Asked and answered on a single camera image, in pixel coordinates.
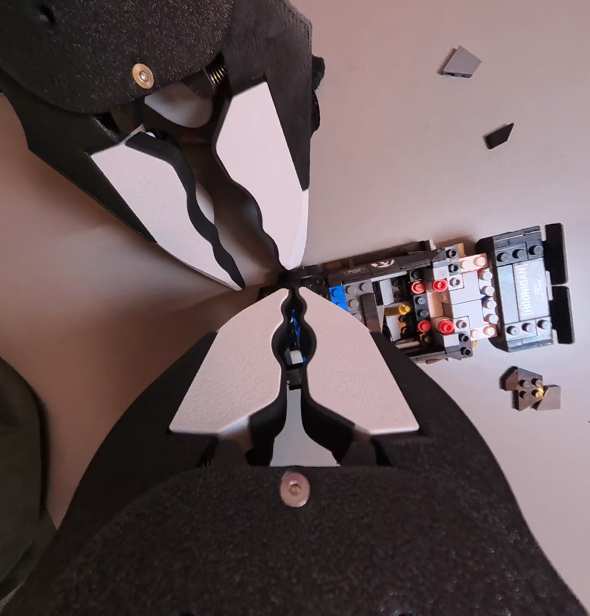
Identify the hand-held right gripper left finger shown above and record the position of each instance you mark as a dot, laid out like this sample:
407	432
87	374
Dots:
228	380

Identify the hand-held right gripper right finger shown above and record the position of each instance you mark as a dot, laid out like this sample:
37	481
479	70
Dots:
362	380

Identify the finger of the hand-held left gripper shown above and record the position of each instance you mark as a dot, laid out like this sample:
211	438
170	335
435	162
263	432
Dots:
271	164
151	197

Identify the lego car model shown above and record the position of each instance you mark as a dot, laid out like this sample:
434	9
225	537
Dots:
459	289

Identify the dark lego slope piece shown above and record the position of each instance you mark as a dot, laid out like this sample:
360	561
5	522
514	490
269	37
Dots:
499	136

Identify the black wedge lego plate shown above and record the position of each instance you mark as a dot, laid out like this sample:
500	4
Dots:
524	387

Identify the grey wedge lego piece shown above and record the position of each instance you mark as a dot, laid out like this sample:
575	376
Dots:
550	399

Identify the grey lego slope piece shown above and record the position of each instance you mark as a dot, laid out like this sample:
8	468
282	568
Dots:
461	62

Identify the person's green garment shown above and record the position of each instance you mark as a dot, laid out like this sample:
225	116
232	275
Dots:
11	481

